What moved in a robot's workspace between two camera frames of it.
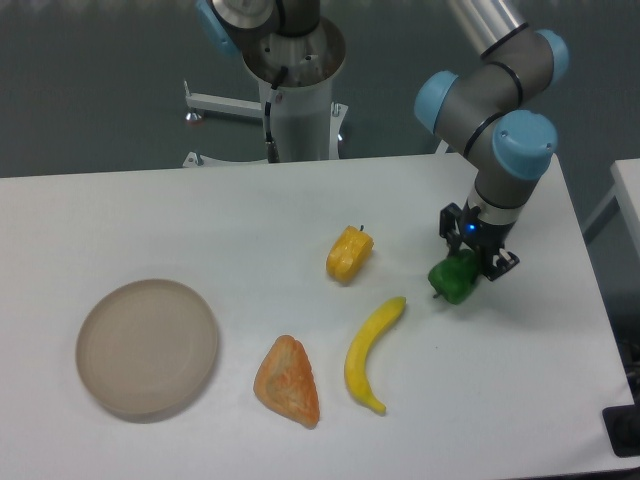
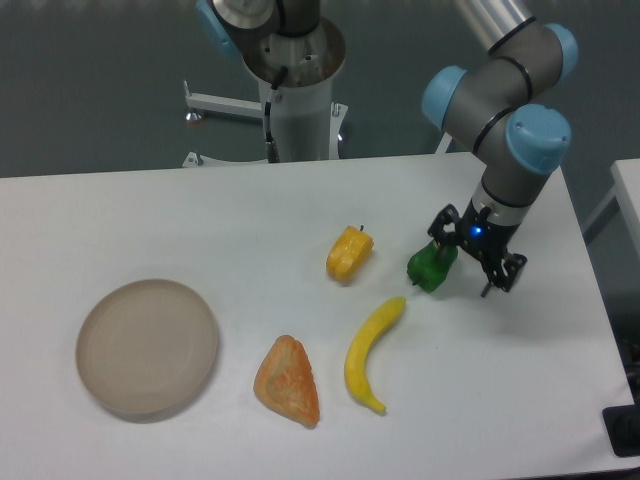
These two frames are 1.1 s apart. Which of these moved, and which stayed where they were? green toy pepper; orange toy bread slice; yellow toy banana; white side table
Moved: green toy pepper
Stayed: white side table; yellow toy banana; orange toy bread slice
